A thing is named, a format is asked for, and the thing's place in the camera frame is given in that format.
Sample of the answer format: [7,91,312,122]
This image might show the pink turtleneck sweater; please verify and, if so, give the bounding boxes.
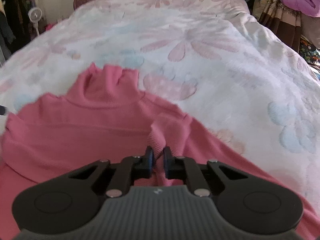
[1,64,319,239]

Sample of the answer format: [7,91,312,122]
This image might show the dark hanging clothes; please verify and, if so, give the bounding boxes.
[1,0,36,54]

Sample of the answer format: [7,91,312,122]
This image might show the white standing fan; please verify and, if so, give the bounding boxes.
[28,7,42,36]

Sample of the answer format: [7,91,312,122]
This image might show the floral white duvet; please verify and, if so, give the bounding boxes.
[1,0,319,210]

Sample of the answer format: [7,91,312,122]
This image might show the brown patterned curtain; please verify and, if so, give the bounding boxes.
[258,0,302,52]

